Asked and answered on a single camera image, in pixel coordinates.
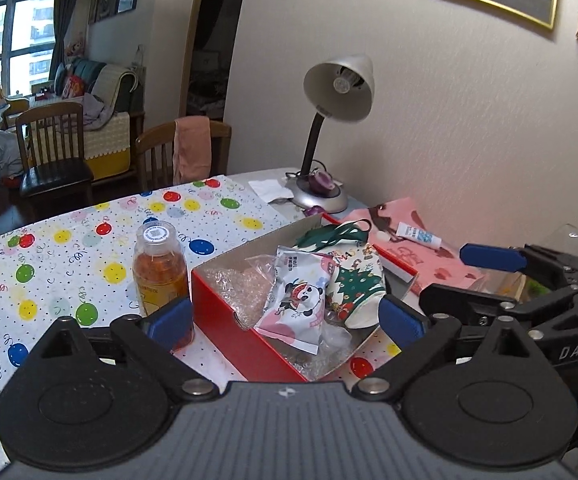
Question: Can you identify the christmas tree tote bag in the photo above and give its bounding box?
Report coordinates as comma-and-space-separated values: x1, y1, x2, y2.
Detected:
295, 219, 387, 330

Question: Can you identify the clear bubble wrap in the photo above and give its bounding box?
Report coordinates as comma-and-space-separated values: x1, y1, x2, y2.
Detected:
195, 255, 354, 382

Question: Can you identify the panda wet wipes pack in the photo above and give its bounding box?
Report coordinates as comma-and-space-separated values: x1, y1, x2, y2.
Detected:
254, 246, 337, 356

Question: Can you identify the red cardboard box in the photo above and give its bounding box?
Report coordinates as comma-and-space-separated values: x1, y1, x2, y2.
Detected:
190, 211, 421, 384

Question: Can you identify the amber tea drink bottle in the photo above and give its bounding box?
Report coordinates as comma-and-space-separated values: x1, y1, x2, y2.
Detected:
132, 220, 193, 352

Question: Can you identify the small white tube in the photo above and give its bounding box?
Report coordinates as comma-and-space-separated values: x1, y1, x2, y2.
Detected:
377, 222, 442, 250

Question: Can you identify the balloon pattern tablecloth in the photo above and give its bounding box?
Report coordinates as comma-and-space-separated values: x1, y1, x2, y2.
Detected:
0, 173, 405, 479

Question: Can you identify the pink towel on chair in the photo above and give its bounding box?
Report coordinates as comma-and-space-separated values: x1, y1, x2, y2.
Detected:
173, 116, 212, 185

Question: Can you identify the white paper tissue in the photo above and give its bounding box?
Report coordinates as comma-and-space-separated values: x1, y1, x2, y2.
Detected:
248, 179, 295, 204

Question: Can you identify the wooden chair by table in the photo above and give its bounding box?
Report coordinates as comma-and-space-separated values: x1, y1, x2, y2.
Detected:
135, 119, 231, 192

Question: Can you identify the dark wooden dining chair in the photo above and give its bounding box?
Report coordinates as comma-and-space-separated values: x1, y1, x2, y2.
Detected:
16, 101, 94, 207

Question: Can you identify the sofa with cream cover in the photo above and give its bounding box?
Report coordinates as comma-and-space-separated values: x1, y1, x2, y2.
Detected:
54, 58, 139, 181

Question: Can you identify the silver desk lamp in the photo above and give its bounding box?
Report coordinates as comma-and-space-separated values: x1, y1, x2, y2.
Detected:
283, 54, 376, 215

